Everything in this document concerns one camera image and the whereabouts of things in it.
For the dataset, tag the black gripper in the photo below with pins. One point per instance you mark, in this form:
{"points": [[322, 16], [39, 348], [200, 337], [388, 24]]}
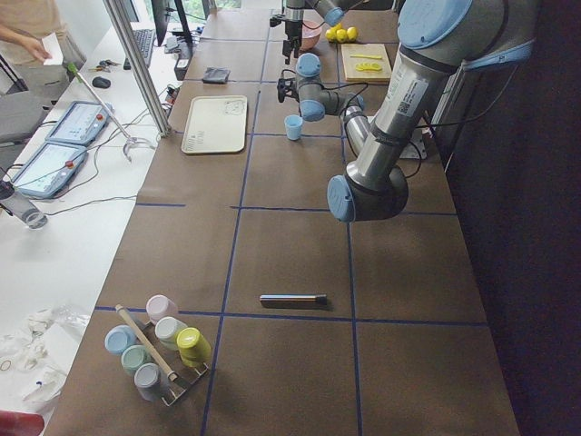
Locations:
{"points": [[291, 30]]}

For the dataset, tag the steel muddler black tip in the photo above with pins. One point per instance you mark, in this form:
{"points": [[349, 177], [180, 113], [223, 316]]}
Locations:
{"points": [[293, 300]]}

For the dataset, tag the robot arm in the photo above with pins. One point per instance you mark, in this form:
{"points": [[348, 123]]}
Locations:
{"points": [[330, 11], [436, 38]]}

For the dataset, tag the pink bowl with ice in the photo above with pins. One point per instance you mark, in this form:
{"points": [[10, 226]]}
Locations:
{"points": [[311, 32]]}

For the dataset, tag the light blue cup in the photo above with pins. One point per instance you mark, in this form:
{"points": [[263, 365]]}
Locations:
{"points": [[293, 126]]}

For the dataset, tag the pink cup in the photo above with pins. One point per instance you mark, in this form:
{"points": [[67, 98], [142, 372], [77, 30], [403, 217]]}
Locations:
{"points": [[160, 306]]}

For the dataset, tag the white cup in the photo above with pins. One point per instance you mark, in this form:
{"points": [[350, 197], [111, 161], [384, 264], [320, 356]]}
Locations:
{"points": [[167, 330]]}

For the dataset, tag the yellow green cup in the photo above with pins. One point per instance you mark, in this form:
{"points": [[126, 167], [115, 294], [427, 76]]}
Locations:
{"points": [[193, 348]]}

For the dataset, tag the blue cup in rack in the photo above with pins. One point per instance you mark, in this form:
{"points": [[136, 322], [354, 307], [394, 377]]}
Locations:
{"points": [[119, 338]]}

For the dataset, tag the metal cup rack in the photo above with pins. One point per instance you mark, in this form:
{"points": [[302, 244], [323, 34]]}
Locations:
{"points": [[179, 388]]}

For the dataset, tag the mint green cup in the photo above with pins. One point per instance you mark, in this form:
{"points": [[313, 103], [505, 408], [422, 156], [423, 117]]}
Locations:
{"points": [[134, 357]]}

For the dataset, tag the grey cup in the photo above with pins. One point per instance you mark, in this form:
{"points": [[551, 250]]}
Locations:
{"points": [[150, 382]]}

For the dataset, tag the yellow lemon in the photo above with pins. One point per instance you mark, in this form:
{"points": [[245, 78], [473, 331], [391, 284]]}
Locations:
{"points": [[331, 34], [341, 36], [352, 33]]}

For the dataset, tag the wooden cutting board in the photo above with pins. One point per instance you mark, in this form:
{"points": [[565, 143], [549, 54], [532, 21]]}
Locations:
{"points": [[352, 75]]}

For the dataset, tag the cream bear tray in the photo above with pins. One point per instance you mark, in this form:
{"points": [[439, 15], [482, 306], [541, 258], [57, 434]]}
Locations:
{"points": [[215, 125]]}

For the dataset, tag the computer monitor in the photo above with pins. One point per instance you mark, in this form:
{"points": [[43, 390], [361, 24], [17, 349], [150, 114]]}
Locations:
{"points": [[162, 10]]}

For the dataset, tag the black keyboard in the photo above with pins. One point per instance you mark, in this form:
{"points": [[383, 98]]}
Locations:
{"points": [[144, 38]]}

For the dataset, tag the grabber stick tool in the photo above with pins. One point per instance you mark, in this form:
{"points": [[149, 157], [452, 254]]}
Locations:
{"points": [[130, 141]]}

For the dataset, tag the black computer mouse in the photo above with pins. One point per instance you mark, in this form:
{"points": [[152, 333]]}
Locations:
{"points": [[101, 82]]}

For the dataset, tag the upper teach pendant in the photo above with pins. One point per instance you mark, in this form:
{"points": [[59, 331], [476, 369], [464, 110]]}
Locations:
{"points": [[81, 123]]}

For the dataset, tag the teach pendant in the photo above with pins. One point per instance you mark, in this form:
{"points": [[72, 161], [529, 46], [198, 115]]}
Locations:
{"points": [[81, 123], [49, 170]]}

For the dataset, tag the lower teach pendant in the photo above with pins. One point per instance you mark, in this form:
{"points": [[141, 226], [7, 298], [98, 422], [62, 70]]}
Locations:
{"points": [[49, 170]]}

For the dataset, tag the person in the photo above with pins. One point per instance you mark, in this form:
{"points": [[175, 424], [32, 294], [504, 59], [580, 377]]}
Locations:
{"points": [[24, 24]]}

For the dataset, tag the office chair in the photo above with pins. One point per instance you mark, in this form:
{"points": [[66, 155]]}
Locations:
{"points": [[21, 114]]}

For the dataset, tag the clear water bottle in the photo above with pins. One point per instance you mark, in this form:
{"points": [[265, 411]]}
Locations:
{"points": [[16, 204]]}

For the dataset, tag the crumpled plastic bags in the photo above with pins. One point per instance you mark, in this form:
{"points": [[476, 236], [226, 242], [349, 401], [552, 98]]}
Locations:
{"points": [[36, 358]]}

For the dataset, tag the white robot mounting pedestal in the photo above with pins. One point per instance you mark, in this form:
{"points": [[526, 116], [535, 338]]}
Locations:
{"points": [[416, 148]]}

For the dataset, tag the aluminium frame post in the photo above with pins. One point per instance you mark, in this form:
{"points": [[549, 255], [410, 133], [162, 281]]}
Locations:
{"points": [[123, 28]]}

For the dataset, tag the wooden rack handle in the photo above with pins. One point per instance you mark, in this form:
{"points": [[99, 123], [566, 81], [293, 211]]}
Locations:
{"points": [[171, 375]]}

